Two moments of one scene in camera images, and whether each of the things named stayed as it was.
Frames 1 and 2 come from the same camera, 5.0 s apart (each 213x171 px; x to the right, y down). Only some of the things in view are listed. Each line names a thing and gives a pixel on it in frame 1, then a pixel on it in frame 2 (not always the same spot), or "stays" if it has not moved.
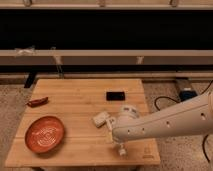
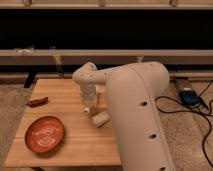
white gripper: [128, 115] to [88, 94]
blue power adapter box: [187, 94] stays
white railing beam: [105, 57] stays
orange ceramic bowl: [44, 134] stays
